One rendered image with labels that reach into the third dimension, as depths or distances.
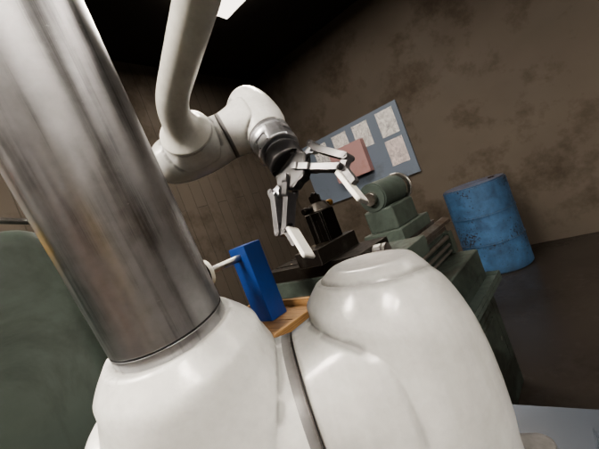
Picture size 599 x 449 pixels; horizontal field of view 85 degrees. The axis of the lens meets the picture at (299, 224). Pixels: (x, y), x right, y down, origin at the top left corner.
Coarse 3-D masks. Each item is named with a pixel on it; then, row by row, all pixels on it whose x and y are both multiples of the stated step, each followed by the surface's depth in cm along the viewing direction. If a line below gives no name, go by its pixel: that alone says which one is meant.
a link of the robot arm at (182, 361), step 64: (0, 0) 19; (64, 0) 22; (0, 64) 19; (64, 64) 21; (0, 128) 20; (64, 128) 21; (128, 128) 24; (64, 192) 21; (128, 192) 23; (64, 256) 22; (128, 256) 23; (192, 256) 27; (128, 320) 24; (192, 320) 26; (256, 320) 30; (128, 384) 24; (192, 384) 24; (256, 384) 26; (128, 448) 23; (192, 448) 23; (256, 448) 25; (320, 448) 26
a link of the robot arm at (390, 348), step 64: (384, 256) 33; (320, 320) 30; (384, 320) 26; (448, 320) 27; (320, 384) 27; (384, 384) 26; (448, 384) 26; (384, 448) 26; (448, 448) 26; (512, 448) 28
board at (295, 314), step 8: (288, 304) 99; (296, 304) 97; (304, 304) 94; (288, 312) 93; (296, 312) 90; (304, 312) 81; (280, 320) 89; (288, 320) 86; (296, 320) 78; (304, 320) 80; (272, 328) 85; (280, 328) 76; (288, 328) 76
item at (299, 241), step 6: (288, 228) 59; (294, 228) 60; (294, 234) 58; (300, 234) 60; (294, 240) 57; (300, 240) 58; (300, 246) 57; (306, 246) 58; (300, 252) 56; (306, 252) 56; (312, 252) 58
